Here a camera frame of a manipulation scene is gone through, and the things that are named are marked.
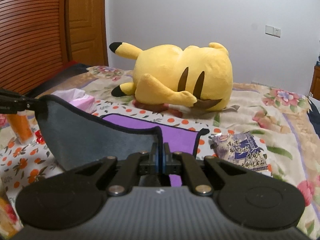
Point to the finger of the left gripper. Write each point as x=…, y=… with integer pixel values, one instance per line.
x=13, y=102

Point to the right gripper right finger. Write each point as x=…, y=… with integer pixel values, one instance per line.
x=189, y=170

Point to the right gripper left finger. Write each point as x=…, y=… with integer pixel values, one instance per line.
x=132, y=168

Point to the purple and grey towel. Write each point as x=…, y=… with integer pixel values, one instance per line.
x=77, y=138

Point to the orange lidded cup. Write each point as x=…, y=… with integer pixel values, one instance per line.
x=20, y=126

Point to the red candy wrapper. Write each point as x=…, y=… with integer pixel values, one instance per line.
x=39, y=137

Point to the orange print cloth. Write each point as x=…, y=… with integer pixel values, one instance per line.
x=24, y=164

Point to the wooden slatted headboard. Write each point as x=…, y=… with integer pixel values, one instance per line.
x=33, y=42

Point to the purple snack packet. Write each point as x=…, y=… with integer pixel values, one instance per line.
x=242, y=149

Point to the yellow Pikachu plush toy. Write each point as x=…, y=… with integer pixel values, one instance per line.
x=194, y=77

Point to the floral bed blanket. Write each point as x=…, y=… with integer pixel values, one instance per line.
x=276, y=117

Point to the wooden door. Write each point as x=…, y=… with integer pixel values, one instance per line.
x=86, y=31

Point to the dark blue bed sheet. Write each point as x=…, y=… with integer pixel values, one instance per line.
x=313, y=115

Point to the wooden sideboard cabinet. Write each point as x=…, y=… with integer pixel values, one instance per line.
x=315, y=85

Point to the white wall switch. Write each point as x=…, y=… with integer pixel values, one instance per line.
x=273, y=31

